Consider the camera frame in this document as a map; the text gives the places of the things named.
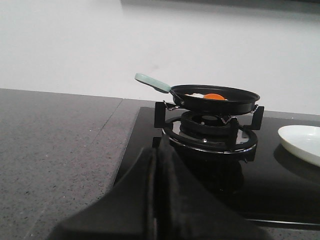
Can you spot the white plate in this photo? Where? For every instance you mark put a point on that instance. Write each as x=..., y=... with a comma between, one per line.
x=303, y=141

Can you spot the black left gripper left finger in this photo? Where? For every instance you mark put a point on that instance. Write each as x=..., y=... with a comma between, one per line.
x=121, y=214

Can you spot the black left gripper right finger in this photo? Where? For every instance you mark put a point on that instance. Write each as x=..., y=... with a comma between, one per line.
x=187, y=210

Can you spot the black frying pan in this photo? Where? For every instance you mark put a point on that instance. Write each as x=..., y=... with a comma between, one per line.
x=236, y=101

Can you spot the black gas burner with grate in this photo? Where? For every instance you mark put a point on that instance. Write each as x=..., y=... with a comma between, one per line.
x=205, y=136

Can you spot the fried egg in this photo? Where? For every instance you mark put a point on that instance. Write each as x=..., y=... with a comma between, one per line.
x=209, y=96

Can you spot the black glass cooktop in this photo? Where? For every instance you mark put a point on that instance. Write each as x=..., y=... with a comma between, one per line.
x=266, y=185

